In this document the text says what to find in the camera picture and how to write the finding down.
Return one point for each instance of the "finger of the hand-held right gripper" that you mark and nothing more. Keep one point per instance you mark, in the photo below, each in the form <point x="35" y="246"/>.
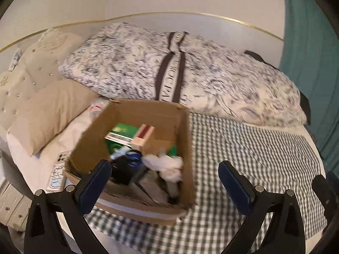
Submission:
<point x="321" y="190"/>
<point x="333" y="181"/>

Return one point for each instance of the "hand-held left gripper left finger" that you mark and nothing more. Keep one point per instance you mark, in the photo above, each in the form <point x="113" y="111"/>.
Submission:
<point x="92" y="184"/>

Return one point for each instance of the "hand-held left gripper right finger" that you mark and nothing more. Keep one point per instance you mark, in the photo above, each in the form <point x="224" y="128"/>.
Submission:
<point x="235" y="187"/>

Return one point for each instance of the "small black item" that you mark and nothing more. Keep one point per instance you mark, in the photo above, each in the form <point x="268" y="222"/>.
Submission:
<point x="121" y="169"/>

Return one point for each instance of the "green and white carton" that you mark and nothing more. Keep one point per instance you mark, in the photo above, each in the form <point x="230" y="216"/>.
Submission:
<point x="121" y="135"/>

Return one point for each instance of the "beige carton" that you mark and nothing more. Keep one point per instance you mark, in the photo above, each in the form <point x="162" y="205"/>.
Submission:
<point x="143" y="136"/>

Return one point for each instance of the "green packet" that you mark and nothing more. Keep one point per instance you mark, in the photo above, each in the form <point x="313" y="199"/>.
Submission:
<point x="173" y="150"/>

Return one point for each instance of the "white tissue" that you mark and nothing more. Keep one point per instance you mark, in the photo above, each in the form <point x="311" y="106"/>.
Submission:
<point x="166" y="165"/>

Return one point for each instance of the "cardboard box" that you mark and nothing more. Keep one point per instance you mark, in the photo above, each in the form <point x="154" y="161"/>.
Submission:
<point x="148" y="113"/>

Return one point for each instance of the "green checked blanket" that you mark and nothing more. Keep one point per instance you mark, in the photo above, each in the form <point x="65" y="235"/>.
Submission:
<point x="251" y="150"/>

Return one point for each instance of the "clear bottle red label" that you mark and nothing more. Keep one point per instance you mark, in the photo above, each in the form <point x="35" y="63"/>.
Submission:
<point x="96" y="108"/>

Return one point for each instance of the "beige pillow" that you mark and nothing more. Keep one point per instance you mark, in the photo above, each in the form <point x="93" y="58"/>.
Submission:
<point x="50" y="116"/>

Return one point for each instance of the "white nightstand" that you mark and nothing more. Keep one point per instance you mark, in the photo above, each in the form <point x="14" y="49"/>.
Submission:
<point x="12" y="201"/>

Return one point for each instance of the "floral print duvet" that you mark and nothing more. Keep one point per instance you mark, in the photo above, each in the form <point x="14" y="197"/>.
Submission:
<point x="212" y="79"/>

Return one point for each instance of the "teal curtain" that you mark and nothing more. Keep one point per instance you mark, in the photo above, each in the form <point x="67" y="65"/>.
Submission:
<point x="309" y="58"/>

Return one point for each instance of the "beige tufted headboard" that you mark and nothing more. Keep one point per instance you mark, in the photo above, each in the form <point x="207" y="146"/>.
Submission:
<point x="29" y="68"/>

